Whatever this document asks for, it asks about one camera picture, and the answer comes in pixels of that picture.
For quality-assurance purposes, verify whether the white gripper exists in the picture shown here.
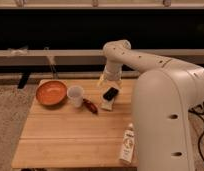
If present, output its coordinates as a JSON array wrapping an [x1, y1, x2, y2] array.
[[99, 69, 122, 101]]

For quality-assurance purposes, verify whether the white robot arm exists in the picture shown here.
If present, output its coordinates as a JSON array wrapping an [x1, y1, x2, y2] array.
[[100, 40, 204, 171]]

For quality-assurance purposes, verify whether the white bottle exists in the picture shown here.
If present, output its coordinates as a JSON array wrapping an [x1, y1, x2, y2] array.
[[119, 123, 135, 164]]

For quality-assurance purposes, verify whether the black cable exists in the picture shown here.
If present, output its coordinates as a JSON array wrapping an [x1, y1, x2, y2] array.
[[188, 99, 204, 168]]

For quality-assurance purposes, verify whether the white ceramic cup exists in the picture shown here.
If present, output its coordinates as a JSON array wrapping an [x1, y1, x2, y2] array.
[[67, 85, 84, 108]]

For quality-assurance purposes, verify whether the orange bowl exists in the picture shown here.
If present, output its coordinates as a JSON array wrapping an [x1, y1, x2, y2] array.
[[36, 80, 67, 106]]

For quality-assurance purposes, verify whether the red chili pepper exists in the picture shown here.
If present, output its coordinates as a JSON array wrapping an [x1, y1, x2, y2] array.
[[83, 99, 98, 114]]

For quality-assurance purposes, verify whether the wooden rail bench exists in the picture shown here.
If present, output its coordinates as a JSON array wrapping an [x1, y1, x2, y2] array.
[[0, 49, 204, 67]]

